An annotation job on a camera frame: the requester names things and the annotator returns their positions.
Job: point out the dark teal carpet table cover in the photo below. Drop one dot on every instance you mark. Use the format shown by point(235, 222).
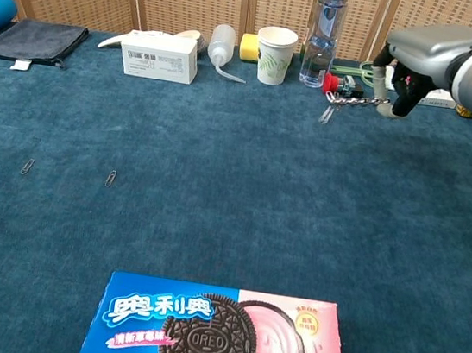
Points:
point(179, 147)

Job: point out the white cardboard box with labels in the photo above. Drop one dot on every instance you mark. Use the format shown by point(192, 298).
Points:
point(160, 60)

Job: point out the clear plastic water bottle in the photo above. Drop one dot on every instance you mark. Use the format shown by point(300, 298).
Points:
point(321, 44)

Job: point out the beige oval brush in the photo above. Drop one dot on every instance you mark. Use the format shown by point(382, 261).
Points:
point(193, 36)

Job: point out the dark grey zipper pouch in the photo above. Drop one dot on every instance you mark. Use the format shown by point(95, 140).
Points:
point(36, 41)

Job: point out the blue pink Oreo box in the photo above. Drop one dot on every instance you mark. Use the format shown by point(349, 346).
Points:
point(215, 335)

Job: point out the silver magnetic bar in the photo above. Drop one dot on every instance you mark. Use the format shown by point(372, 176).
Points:
point(359, 101)

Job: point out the translucent squeeze wash bottle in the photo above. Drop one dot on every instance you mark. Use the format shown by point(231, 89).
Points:
point(220, 46)

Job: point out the white curved shoehorn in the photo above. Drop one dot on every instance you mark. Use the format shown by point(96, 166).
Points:
point(114, 41)

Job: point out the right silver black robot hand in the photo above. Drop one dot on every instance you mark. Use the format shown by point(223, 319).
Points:
point(431, 50)

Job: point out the red emergency stop button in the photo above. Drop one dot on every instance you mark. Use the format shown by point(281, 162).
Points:
point(330, 82)

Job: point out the paper cup with leaf print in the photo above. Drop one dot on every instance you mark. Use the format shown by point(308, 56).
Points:
point(274, 57)

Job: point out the yellow sponge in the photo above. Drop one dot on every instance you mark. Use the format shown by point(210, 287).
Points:
point(248, 47)

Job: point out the light green plastic brush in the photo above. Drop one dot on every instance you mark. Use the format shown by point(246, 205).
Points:
point(354, 70)

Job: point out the white box with red print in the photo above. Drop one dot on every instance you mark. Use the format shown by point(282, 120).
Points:
point(440, 99)

